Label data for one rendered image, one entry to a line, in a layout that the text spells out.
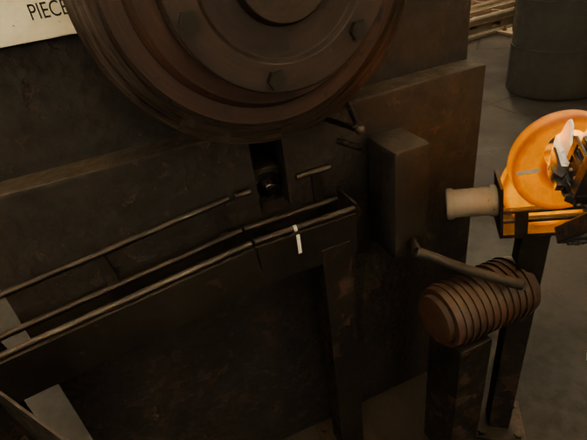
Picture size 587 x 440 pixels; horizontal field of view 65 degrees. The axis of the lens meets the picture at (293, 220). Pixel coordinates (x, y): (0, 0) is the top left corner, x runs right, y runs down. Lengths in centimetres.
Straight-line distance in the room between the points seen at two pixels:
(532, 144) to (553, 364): 93
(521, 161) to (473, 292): 29
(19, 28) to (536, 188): 78
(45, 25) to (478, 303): 84
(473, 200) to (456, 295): 18
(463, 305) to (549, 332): 76
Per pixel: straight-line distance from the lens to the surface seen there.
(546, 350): 162
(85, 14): 63
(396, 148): 84
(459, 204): 92
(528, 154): 78
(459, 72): 100
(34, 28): 77
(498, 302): 97
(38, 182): 80
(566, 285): 185
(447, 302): 92
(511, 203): 94
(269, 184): 87
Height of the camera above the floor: 116
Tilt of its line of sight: 33 degrees down
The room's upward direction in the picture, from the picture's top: 8 degrees counter-clockwise
